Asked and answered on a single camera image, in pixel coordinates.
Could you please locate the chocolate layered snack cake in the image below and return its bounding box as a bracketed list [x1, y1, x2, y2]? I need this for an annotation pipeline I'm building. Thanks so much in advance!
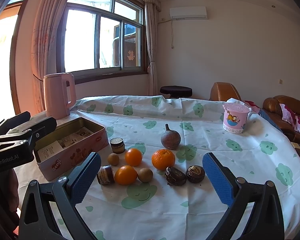
[110, 138, 126, 154]

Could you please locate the small brown longan fruit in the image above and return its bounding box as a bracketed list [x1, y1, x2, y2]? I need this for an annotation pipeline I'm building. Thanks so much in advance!
[107, 153, 120, 166]

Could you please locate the smooth small orange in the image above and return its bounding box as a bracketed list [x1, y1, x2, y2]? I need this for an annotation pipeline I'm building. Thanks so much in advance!
[125, 148, 142, 166]
[114, 165, 138, 185]

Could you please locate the dark dried round fruit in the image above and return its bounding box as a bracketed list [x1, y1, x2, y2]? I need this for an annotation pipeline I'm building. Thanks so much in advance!
[164, 167, 187, 186]

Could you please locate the large textured orange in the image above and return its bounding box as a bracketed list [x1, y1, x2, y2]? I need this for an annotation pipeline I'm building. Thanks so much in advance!
[151, 149, 175, 171]

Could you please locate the brown stemmed round fruit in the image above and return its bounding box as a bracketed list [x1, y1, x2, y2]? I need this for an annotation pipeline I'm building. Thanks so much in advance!
[160, 124, 181, 150]

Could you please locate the pink electric kettle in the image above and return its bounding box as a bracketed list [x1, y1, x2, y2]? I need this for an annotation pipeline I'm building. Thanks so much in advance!
[43, 73, 76, 120]

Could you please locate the pink tin box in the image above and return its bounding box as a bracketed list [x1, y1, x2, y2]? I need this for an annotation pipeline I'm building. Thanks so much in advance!
[34, 117, 109, 181]

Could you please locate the pink left curtain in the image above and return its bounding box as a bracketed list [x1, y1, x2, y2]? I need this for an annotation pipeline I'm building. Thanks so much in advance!
[31, 0, 67, 113]

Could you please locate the pink curtain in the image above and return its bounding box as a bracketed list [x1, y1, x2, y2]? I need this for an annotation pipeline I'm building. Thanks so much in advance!
[145, 3, 158, 95]
[31, 0, 67, 113]

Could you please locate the pink floral cushion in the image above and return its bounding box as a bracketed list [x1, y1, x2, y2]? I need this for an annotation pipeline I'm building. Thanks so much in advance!
[280, 103, 300, 133]

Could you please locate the pink cartoon cup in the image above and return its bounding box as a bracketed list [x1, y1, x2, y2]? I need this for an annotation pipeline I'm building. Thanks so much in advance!
[223, 102, 250, 134]

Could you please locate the brown leather sofa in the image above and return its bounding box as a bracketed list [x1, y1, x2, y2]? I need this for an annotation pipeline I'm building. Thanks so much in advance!
[263, 95, 300, 144]

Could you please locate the white cloud-print tablecloth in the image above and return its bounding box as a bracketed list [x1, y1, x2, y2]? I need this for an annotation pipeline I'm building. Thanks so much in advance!
[70, 95, 300, 239]

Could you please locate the black round stool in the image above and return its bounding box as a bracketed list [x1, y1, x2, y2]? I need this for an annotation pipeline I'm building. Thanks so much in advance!
[160, 86, 193, 99]

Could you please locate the brown leather chair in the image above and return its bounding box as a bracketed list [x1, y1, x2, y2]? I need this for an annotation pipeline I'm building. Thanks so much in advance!
[210, 82, 241, 101]

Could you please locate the pink right curtain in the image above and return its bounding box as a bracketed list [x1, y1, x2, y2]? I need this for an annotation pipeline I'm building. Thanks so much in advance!
[145, 3, 158, 95]

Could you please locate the white air conditioner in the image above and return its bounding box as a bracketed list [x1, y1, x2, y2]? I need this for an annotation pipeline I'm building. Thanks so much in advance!
[170, 6, 207, 20]

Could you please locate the window with frame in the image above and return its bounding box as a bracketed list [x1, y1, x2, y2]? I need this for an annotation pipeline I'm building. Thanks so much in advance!
[56, 0, 148, 83]

